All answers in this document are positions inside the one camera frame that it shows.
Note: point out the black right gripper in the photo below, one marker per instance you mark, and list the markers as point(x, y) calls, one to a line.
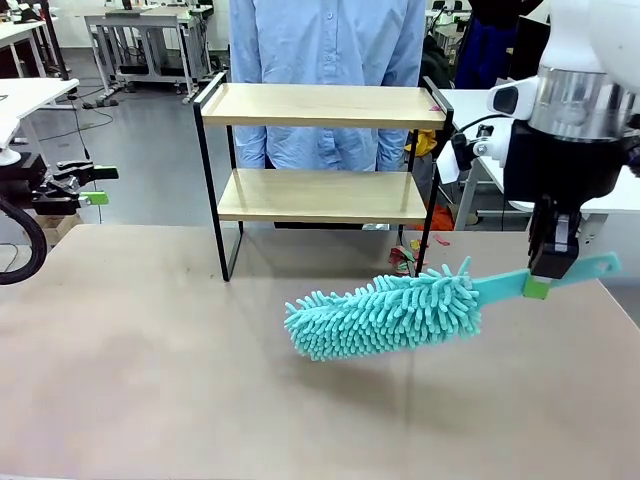
point(560, 165)

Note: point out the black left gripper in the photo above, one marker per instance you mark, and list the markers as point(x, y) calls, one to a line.
point(35, 180)

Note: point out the teal chenille duster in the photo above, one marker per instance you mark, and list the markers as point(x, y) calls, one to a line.
point(390, 315)

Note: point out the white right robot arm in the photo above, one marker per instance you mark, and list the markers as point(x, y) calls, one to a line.
point(575, 30)

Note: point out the cardboard box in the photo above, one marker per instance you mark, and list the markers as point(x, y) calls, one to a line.
point(60, 230)

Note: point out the black power strip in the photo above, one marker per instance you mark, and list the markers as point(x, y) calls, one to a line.
point(100, 103)

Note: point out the white desk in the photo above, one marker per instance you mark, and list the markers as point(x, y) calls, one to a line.
point(30, 95)
point(20, 30)

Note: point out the folded red paper scrap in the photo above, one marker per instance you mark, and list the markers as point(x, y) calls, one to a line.
point(442, 240)

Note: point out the green paper scrap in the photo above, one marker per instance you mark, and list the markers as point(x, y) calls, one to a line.
point(409, 256)

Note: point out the long red paper scrap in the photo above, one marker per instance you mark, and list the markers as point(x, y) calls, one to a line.
point(397, 260)

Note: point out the yellow garment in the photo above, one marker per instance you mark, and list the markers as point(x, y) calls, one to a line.
point(422, 142)

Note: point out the grey metal table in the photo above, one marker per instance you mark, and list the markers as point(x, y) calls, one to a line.
point(135, 20)

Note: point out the black monitor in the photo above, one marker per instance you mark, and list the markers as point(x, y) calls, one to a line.
point(530, 47)

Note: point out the dark blue coat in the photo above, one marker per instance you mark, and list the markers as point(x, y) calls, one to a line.
point(485, 50)

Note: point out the dark garment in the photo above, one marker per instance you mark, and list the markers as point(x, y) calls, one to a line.
point(437, 70)

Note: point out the person in blue shirt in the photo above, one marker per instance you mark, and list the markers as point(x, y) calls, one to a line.
point(325, 50)

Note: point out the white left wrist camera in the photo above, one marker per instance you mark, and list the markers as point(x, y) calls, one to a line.
point(9, 156)

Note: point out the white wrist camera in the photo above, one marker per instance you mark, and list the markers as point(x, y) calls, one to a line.
point(510, 97)
point(9, 156)

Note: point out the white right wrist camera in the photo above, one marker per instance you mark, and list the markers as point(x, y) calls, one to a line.
point(510, 97)

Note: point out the black post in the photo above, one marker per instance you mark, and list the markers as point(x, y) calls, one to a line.
point(56, 40)

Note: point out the black frame wooden shelf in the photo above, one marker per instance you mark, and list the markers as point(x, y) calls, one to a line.
point(320, 195)

